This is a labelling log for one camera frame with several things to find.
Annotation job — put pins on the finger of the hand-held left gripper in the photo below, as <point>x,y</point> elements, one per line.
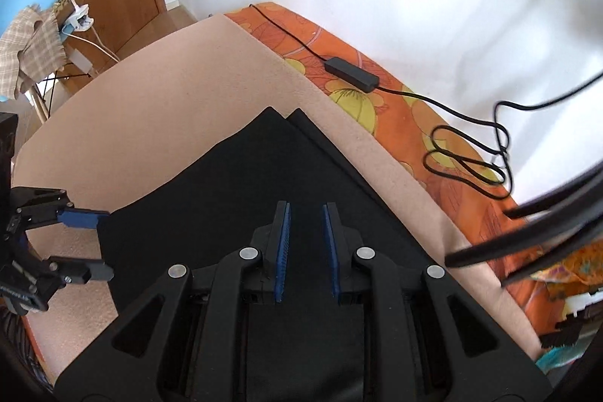
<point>82,218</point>
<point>87,272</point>

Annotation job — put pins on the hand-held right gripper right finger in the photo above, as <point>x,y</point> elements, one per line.
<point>329,251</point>

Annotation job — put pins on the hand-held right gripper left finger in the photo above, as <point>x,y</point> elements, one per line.
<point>281,251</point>

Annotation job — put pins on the black pants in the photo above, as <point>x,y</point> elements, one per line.
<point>264,162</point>

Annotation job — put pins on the beige blanket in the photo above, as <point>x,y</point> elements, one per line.
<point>165,77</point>

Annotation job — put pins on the beige checked cloth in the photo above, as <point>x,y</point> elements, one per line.
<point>28,49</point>

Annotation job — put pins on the black power adapter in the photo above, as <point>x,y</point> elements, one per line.
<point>352,73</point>

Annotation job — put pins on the orange floral bed sheet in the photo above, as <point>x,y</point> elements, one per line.
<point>351,67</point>

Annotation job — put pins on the orange yellow patterned cloth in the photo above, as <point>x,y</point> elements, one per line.
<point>579,263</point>

